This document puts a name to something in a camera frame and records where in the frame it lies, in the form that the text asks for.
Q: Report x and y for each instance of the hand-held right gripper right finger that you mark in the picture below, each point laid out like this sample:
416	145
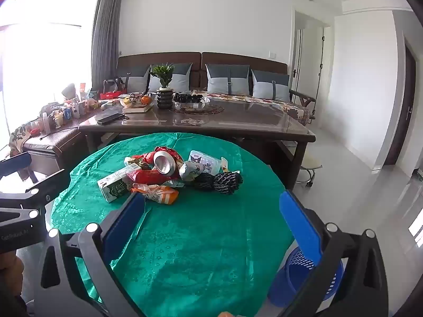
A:
300	228

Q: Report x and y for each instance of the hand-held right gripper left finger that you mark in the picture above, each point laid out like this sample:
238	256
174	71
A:
124	224

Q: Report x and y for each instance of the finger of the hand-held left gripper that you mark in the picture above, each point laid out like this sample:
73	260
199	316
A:
43	185
15	162

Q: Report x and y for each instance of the green and white milk carton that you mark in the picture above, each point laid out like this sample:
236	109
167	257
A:
114	186

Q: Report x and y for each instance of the orange striped wrapper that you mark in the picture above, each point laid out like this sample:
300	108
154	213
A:
158	195

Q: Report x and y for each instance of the blue plastic waste basket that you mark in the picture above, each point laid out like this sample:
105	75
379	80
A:
290	280

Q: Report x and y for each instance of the red snack wrapper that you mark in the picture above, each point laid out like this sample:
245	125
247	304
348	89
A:
148	176

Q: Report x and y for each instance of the red aluminium can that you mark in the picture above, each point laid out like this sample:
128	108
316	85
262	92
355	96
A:
164	163

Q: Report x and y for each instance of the white red packet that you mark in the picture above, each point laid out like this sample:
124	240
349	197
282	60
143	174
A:
190	171

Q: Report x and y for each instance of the small yellow sachet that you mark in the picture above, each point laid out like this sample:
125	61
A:
224	164

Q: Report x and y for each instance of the clear plastic box printed lid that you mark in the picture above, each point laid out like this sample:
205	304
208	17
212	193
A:
205	161

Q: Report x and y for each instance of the person's left hand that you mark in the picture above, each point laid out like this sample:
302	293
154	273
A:
10	270

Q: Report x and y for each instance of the floral cloth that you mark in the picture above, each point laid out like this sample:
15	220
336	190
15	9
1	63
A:
18	137

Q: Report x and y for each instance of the brown side bench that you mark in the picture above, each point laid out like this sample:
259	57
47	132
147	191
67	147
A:
56	142

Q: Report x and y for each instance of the round stool on wheels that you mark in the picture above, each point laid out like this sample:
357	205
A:
310	163

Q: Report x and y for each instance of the row of bottles and jars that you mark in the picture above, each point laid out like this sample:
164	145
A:
66	112

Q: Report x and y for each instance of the round green-clothed table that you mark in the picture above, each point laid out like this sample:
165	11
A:
198	237

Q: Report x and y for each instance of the red box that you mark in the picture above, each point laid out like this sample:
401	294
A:
110	95

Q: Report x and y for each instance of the fruit tray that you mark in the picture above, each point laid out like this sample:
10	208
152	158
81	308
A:
134	107

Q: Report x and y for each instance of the brown glass-topped coffee table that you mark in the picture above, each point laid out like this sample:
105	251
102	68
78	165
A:
248	119

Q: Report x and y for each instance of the orange fruit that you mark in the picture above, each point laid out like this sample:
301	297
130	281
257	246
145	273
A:
145	100

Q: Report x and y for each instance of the floral sofa cover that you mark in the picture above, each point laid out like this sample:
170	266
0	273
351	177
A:
264	101

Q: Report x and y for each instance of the potted green plant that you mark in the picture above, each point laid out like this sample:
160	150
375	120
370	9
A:
164	99

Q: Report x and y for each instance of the glass bowl of dark fruit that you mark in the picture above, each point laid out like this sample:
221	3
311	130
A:
190	100

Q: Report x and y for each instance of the round lace doily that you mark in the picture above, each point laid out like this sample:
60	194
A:
216	109

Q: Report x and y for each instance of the grey curtain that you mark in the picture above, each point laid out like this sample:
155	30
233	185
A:
105	33

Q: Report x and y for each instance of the dark brown door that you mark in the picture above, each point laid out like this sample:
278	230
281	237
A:
401	105

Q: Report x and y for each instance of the brown wooden sofa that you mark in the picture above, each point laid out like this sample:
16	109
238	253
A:
211	61

